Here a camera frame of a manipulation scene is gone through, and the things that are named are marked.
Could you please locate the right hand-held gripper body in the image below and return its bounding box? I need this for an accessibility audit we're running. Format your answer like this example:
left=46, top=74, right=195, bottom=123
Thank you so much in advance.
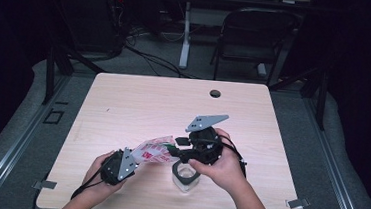
left=182, top=111, right=231, bottom=168

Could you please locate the person's left hand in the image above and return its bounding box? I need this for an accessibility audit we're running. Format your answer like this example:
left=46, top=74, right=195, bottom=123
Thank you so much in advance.
left=80, top=148, right=131, bottom=201

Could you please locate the clear square jar black lid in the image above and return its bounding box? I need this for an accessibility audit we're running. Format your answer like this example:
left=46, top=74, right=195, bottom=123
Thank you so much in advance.
left=170, top=159, right=202, bottom=195

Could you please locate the black folding chair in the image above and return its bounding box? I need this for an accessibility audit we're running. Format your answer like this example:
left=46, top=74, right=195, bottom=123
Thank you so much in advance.
left=208, top=5, right=304, bottom=89

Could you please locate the grey metal rail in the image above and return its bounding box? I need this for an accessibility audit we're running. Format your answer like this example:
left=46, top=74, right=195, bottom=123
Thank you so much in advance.
left=294, top=93, right=371, bottom=209
left=0, top=68, right=74, bottom=209

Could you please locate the hand-held gripper cable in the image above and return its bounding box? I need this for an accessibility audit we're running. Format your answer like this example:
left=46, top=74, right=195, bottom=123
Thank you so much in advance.
left=187, top=131, right=250, bottom=178
left=70, top=167, right=109, bottom=204

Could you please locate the white desk leg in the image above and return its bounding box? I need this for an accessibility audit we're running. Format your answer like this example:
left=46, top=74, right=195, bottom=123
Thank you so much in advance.
left=255, top=62, right=269, bottom=79
left=178, top=0, right=195, bottom=70

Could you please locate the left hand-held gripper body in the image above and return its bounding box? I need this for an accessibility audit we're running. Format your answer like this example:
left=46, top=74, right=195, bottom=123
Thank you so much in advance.
left=99, top=145, right=139, bottom=188

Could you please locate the black metal stand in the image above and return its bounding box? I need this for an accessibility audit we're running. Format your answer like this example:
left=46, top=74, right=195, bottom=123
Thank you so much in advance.
left=41, top=44, right=109, bottom=111
left=265, top=62, right=331, bottom=132

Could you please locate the grey metal bracket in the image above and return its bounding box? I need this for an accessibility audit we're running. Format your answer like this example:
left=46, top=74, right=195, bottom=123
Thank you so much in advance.
left=285, top=196, right=312, bottom=209
left=31, top=179, right=58, bottom=192

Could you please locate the right hand-held gripper cable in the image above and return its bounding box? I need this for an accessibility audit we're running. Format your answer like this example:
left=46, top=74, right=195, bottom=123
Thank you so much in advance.
left=187, top=131, right=250, bottom=178

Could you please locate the left hand-held gripper cable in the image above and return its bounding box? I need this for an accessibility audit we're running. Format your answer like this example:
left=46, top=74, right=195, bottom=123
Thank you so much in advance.
left=70, top=167, right=109, bottom=204

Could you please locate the pink and white plastic bag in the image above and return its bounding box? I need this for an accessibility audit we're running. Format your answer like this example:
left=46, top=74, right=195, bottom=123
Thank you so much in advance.
left=129, top=131, right=185, bottom=168

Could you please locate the person's right hand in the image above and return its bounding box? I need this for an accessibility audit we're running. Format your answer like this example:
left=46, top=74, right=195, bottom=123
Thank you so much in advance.
left=185, top=125, right=251, bottom=193

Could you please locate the black floor cable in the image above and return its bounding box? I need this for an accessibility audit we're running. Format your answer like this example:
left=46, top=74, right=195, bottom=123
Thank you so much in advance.
left=122, top=43, right=196, bottom=79

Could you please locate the black computer tower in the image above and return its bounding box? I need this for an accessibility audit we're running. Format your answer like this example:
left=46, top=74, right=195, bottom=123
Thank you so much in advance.
left=53, top=0, right=130, bottom=56

